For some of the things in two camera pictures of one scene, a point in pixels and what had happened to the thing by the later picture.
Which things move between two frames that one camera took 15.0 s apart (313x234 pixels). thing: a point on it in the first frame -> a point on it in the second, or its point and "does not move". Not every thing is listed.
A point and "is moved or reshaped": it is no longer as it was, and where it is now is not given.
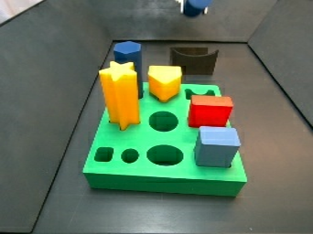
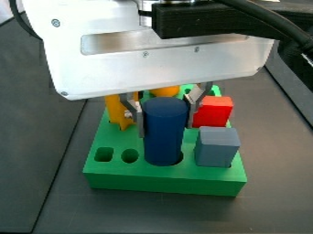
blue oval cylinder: (193, 7) is moved or reshaped
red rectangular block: (209, 111) does not move
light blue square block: (216, 146) does not move
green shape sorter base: (149, 156) does not move
